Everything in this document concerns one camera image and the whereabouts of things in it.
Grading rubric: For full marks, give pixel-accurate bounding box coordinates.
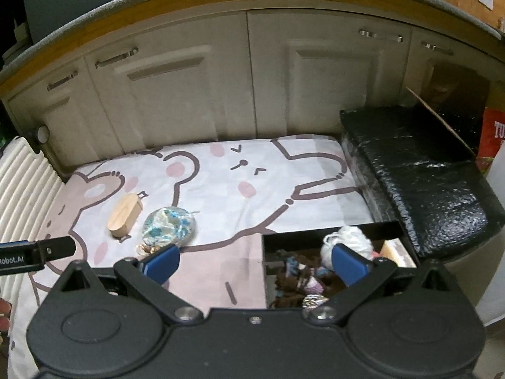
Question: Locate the person left hand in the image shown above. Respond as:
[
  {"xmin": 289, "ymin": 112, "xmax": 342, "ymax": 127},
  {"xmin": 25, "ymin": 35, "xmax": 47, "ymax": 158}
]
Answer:
[{"xmin": 0, "ymin": 298, "xmax": 12, "ymax": 344}]

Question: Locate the blue floral silk pouch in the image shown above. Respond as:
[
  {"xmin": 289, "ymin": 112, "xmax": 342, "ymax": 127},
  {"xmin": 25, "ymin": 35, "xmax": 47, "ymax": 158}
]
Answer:
[{"xmin": 137, "ymin": 206, "xmax": 196, "ymax": 257}]

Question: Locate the beige cabinet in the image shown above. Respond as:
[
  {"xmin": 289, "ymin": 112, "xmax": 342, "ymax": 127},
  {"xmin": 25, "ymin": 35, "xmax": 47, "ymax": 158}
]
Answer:
[{"xmin": 1, "ymin": 0, "xmax": 504, "ymax": 174}]

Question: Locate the oval wooden block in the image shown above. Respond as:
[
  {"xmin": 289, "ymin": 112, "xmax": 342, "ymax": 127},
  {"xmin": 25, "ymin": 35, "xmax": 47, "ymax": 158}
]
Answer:
[{"xmin": 107, "ymin": 193, "xmax": 143, "ymax": 239}]

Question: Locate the white yarn ball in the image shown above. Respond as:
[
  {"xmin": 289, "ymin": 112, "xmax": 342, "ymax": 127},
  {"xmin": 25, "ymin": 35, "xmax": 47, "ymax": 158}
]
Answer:
[{"xmin": 320, "ymin": 226, "xmax": 375, "ymax": 270}]

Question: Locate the black wrapped cushion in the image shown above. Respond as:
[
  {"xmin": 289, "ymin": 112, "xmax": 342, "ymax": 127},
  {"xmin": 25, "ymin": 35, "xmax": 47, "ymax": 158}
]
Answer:
[{"xmin": 341, "ymin": 106, "xmax": 504, "ymax": 262}]

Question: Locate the cartoon bear bed sheet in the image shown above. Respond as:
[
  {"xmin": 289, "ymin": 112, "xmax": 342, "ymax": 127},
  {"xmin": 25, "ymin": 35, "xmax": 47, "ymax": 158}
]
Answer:
[{"xmin": 7, "ymin": 133, "xmax": 376, "ymax": 379}]

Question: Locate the grey white twisted rope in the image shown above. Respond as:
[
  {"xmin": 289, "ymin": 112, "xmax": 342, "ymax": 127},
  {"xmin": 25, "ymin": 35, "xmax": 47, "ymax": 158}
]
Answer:
[{"xmin": 301, "ymin": 293, "xmax": 330, "ymax": 311}]

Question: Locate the brown blue yarn bundle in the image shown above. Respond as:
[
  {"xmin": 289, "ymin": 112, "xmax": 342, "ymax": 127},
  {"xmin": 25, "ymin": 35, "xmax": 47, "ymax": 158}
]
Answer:
[{"xmin": 265, "ymin": 250, "xmax": 347, "ymax": 309}]

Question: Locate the black storage box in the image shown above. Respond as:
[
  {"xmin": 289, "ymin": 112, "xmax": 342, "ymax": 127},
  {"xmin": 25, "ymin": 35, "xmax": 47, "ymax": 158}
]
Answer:
[{"xmin": 263, "ymin": 222, "xmax": 419, "ymax": 310}]

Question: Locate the yellow tissue pack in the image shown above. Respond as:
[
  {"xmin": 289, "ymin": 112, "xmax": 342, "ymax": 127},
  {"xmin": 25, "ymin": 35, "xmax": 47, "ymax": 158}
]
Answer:
[{"xmin": 379, "ymin": 239, "xmax": 417, "ymax": 268}]

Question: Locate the red cardboard box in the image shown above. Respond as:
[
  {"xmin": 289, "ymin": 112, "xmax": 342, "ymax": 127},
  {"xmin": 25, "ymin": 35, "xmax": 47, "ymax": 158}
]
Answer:
[{"xmin": 476, "ymin": 107, "xmax": 505, "ymax": 173}]

